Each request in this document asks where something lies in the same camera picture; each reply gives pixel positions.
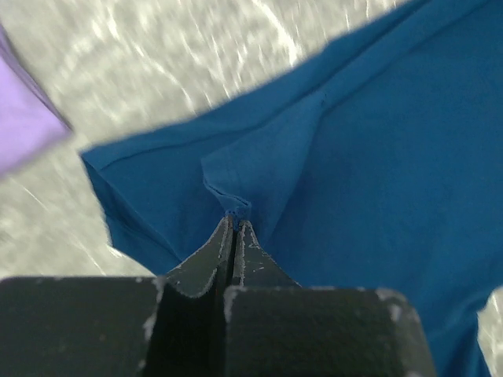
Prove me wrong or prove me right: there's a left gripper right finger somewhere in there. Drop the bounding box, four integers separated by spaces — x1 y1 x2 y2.
224 221 436 376

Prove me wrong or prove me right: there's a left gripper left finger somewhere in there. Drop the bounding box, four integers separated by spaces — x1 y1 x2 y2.
1 217 234 376

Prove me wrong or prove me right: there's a blue t shirt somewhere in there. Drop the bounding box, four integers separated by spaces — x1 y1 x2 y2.
82 1 502 376

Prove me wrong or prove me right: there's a folded lavender t shirt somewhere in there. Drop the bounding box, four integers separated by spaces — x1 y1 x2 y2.
1 28 72 175

